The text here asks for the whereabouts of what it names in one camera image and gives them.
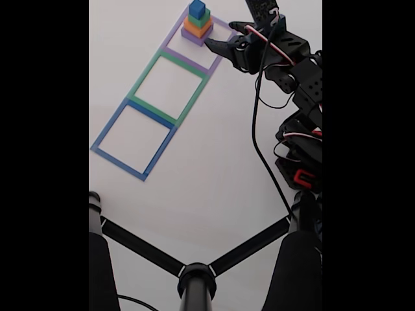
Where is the green tape square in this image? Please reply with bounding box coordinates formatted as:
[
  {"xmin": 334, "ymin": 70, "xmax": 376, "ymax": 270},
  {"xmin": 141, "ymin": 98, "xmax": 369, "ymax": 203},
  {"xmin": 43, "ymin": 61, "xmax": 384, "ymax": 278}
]
[{"xmin": 126, "ymin": 48, "xmax": 210, "ymax": 127}]

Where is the thin black cable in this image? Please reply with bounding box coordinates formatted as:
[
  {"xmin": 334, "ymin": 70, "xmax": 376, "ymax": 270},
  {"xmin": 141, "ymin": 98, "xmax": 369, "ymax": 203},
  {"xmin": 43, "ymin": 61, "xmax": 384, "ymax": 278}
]
[{"xmin": 116, "ymin": 294, "xmax": 160, "ymax": 311}]

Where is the black camera cable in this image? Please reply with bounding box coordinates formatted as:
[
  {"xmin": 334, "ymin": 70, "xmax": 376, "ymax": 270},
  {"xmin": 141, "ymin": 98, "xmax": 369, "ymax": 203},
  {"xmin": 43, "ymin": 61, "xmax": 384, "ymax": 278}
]
[{"xmin": 252, "ymin": 11, "xmax": 294, "ymax": 218}]

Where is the purple tape square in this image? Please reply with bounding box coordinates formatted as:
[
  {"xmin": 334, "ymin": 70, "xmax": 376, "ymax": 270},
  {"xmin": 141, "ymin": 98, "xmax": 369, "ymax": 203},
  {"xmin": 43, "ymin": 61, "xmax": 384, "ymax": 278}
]
[{"xmin": 161, "ymin": 3, "xmax": 240, "ymax": 77}]

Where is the orange cube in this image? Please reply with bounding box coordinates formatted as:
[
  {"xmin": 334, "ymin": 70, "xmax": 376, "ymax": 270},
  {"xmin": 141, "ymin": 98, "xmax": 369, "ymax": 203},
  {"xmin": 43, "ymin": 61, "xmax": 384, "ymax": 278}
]
[{"xmin": 183, "ymin": 16, "xmax": 214, "ymax": 39}]

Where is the black tripod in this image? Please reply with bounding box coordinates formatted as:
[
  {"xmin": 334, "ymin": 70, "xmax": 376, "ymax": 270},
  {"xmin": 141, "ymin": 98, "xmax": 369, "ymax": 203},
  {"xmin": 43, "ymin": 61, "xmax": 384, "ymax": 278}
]
[{"xmin": 89, "ymin": 190, "xmax": 323, "ymax": 311}]

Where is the black gripper camera board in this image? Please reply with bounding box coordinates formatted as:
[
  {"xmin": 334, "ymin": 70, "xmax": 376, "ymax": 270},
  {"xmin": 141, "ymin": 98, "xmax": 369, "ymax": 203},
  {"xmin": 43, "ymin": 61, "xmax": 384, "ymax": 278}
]
[{"xmin": 244, "ymin": 0, "xmax": 287, "ymax": 36}]

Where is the blue tape square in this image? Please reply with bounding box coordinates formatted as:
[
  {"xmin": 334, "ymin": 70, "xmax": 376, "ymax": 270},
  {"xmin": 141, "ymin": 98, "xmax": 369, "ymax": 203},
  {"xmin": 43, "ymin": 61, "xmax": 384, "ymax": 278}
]
[{"xmin": 89, "ymin": 97, "xmax": 178, "ymax": 182}]

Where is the red table clamp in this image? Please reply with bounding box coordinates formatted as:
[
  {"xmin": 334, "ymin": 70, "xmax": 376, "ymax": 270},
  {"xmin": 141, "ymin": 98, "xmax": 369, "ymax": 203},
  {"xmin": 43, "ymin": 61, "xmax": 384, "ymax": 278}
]
[{"xmin": 293, "ymin": 168, "xmax": 317, "ymax": 189}]

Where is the small blue cube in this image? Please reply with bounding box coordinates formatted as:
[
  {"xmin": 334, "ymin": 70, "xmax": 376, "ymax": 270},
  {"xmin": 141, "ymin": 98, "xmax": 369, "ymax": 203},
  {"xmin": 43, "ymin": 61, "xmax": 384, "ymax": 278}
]
[{"xmin": 189, "ymin": 0, "xmax": 207, "ymax": 17}]

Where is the green cube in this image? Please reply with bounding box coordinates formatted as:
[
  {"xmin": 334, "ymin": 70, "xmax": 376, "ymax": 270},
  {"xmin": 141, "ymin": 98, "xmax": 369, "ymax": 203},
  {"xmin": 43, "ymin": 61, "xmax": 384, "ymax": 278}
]
[{"xmin": 187, "ymin": 8, "xmax": 212, "ymax": 29}]

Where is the large purple cube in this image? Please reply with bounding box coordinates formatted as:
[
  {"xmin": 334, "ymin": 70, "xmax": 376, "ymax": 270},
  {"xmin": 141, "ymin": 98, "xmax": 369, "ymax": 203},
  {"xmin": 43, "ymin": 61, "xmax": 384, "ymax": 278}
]
[{"xmin": 180, "ymin": 25, "xmax": 214, "ymax": 47}]

